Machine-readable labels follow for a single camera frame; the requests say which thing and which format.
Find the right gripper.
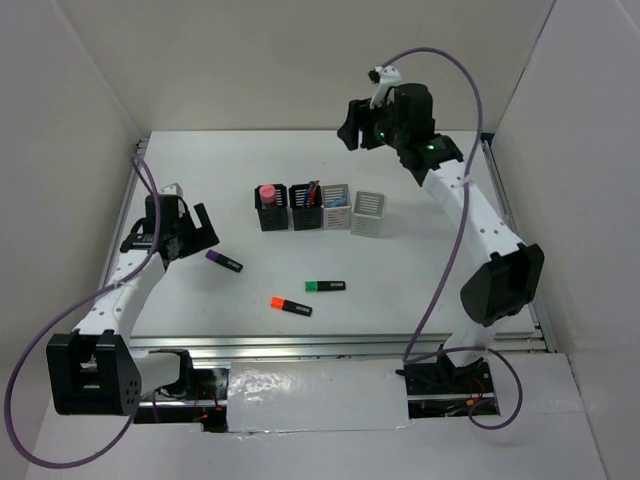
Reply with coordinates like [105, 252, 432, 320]
[337, 91, 408, 151]

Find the purple highlighter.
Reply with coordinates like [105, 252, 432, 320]
[205, 250, 244, 273]

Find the pink capped pen tube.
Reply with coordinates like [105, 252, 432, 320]
[258, 184, 278, 210]

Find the blue ballpoint pen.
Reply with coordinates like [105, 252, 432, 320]
[303, 182, 315, 208]

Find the blue eraser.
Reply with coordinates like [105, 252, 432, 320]
[327, 197, 348, 208]

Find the green highlighter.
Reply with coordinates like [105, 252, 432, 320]
[304, 281, 346, 292]

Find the orange eraser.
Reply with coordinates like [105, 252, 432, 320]
[328, 208, 348, 225]

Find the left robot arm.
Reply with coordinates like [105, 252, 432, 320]
[46, 184, 219, 416]

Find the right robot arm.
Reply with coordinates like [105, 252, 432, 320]
[337, 83, 544, 392]

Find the black container far left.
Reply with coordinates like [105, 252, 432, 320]
[254, 184, 289, 232]

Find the black container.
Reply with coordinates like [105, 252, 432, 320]
[288, 181, 323, 231]
[254, 184, 289, 232]

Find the white container far right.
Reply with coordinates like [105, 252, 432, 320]
[350, 190, 386, 238]

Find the white container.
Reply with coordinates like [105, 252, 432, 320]
[350, 190, 386, 238]
[321, 184, 352, 230]

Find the orange highlighter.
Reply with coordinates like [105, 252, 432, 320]
[270, 297, 313, 317]

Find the white front cover plate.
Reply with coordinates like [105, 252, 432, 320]
[227, 359, 410, 433]

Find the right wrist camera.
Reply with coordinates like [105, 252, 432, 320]
[368, 65, 402, 109]

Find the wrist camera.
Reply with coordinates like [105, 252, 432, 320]
[368, 65, 402, 109]
[159, 183, 183, 198]

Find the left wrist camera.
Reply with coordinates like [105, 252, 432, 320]
[159, 183, 183, 198]

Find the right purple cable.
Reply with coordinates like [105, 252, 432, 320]
[384, 47, 523, 431]

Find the purple cable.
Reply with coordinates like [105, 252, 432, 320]
[3, 157, 166, 469]
[384, 47, 523, 431]

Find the aluminium front rail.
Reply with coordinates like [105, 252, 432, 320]
[124, 333, 557, 363]

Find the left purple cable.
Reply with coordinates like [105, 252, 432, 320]
[3, 157, 166, 469]

